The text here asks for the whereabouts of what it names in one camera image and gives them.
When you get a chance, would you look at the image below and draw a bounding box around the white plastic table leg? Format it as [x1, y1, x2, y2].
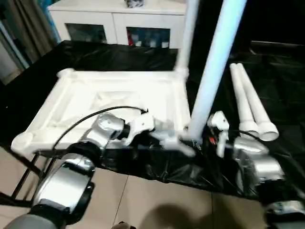
[175, 0, 200, 76]
[235, 63, 279, 142]
[189, 0, 248, 141]
[230, 63, 260, 138]

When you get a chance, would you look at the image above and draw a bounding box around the white plastic table top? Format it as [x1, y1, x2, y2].
[10, 68, 197, 158]

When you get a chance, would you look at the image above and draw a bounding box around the brown rounded object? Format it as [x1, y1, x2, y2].
[112, 221, 137, 229]

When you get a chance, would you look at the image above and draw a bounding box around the black plastic mat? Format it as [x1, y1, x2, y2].
[0, 39, 305, 200]

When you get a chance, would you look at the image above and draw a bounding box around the black flat panel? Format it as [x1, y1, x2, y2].
[250, 40, 305, 49]

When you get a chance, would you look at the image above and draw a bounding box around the white cabinet with glass doors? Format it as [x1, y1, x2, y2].
[47, 0, 189, 50]

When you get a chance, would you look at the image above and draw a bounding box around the dark bundle of small parts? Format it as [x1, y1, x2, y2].
[125, 0, 145, 8]

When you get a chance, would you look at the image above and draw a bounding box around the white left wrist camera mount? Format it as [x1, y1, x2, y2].
[125, 112, 155, 146]

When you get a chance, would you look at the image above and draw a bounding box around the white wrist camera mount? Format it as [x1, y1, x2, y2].
[207, 111, 231, 158]
[125, 112, 155, 146]

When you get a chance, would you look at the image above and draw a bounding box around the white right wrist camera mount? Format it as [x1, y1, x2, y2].
[207, 111, 231, 158]

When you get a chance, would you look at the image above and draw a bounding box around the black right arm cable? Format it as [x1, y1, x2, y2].
[228, 130, 260, 140]

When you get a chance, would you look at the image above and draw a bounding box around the black folding table frame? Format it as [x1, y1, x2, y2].
[0, 150, 55, 206]

